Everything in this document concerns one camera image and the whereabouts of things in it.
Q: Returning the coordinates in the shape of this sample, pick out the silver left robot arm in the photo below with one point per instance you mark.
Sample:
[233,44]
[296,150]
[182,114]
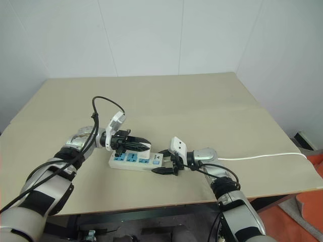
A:
[50,181]

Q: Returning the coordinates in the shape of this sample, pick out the grey floor mat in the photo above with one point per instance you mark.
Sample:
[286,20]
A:
[300,214]

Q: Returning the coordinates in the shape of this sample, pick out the black table frame beam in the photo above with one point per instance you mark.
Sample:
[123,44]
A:
[151,213]

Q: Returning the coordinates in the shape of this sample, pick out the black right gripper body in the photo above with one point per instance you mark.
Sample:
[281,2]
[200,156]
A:
[179,162]

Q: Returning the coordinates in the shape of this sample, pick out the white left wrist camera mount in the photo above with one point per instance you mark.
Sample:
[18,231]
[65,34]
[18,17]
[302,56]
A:
[114,123]

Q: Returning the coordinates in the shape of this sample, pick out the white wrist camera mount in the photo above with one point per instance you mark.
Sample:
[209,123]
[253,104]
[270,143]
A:
[114,123]
[178,145]

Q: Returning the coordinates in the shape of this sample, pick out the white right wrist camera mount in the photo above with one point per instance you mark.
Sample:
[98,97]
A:
[178,145]

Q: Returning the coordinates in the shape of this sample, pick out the white charger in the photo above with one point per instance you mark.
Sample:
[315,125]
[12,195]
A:
[145,150]

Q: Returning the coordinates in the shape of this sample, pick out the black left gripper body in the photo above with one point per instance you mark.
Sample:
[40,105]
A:
[118,141]

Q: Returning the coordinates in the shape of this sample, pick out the white power strip blue sockets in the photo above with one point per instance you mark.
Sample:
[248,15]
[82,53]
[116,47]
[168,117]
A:
[149,165]

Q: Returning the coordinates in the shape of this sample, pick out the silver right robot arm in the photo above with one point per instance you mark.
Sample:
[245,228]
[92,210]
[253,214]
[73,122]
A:
[242,209]

